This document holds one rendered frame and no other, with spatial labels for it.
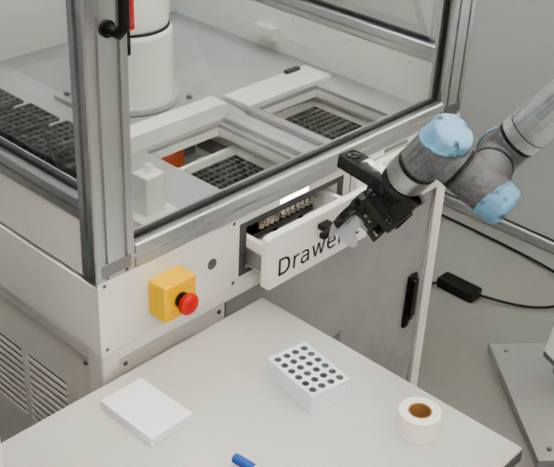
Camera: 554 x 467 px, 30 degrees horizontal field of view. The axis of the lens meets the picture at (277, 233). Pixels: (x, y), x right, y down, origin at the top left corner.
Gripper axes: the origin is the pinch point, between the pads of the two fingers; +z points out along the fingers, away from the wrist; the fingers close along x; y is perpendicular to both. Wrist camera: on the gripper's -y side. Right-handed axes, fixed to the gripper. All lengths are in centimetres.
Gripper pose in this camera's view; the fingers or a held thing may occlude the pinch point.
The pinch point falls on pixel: (338, 226)
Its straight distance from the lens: 191.9
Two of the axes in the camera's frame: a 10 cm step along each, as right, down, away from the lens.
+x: 6.9, -3.5, 6.4
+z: -4.5, 4.8, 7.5
